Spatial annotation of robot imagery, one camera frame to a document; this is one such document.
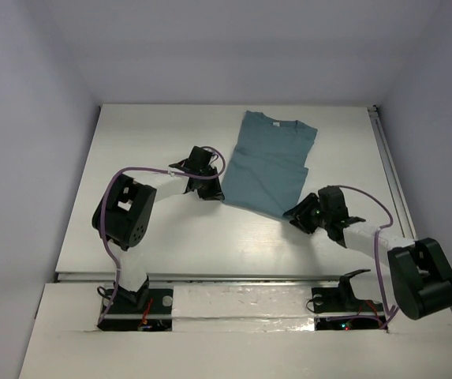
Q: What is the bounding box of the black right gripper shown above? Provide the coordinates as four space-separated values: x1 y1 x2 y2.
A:
284 192 331 234

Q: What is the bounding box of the teal t-shirt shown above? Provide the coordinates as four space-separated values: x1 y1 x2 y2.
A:
222 111 318 219

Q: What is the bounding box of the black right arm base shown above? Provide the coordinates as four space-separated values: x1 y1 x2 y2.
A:
305 269 387 332

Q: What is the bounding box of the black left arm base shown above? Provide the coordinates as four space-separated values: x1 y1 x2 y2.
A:
98 288 174 332

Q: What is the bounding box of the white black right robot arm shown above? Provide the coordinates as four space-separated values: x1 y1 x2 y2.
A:
283 186 452 320

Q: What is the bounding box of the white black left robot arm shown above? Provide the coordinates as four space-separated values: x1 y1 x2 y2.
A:
92 146 226 312

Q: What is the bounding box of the white foam cover block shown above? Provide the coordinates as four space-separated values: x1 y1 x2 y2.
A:
171 284 315 332

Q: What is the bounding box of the aluminium right side rail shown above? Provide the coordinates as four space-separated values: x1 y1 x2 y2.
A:
368 106 417 238

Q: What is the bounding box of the aluminium rail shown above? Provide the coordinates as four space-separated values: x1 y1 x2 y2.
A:
53 272 341 283
368 106 417 238

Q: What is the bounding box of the aluminium front rail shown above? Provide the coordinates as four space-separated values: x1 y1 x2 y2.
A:
53 272 341 283

